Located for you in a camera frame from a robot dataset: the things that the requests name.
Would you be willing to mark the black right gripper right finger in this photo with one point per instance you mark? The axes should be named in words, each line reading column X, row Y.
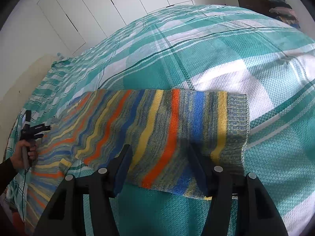
column 256, row 214

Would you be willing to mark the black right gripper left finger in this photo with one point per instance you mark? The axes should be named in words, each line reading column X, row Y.
column 64, row 214

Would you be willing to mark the multicolour striped knit sweater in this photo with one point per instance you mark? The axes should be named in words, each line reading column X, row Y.
column 157, row 124

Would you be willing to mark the black sleeved left forearm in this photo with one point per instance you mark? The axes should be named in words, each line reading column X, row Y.
column 8, row 171

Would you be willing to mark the dark chair with clothes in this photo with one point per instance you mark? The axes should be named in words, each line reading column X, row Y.
column 276, row 9

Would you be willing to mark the person's left hand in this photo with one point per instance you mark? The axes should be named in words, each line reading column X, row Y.
column 18, row 159

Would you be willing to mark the cream upholstered headboard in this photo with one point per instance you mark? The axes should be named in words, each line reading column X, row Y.
column 19, row 93

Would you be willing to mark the white built-in wardrobe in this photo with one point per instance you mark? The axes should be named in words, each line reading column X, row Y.
column 81, row 24

